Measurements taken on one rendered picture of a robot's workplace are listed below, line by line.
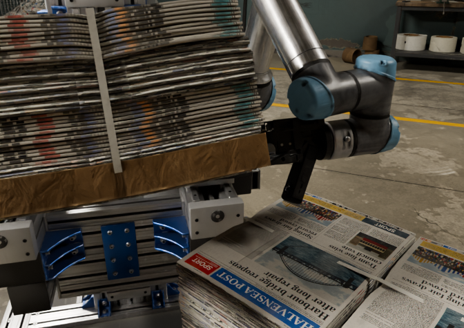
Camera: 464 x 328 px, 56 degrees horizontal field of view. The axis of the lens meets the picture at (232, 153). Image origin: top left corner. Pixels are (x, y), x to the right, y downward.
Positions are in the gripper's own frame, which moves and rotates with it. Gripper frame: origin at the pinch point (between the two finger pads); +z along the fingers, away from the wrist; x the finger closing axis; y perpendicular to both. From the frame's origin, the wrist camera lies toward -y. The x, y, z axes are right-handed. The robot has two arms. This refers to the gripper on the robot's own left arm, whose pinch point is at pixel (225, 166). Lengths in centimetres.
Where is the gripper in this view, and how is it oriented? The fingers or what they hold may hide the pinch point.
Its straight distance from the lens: 77.5
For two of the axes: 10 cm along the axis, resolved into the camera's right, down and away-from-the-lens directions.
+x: 3.0, 0.1, -9.5
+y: -1.2, -9.9, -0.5
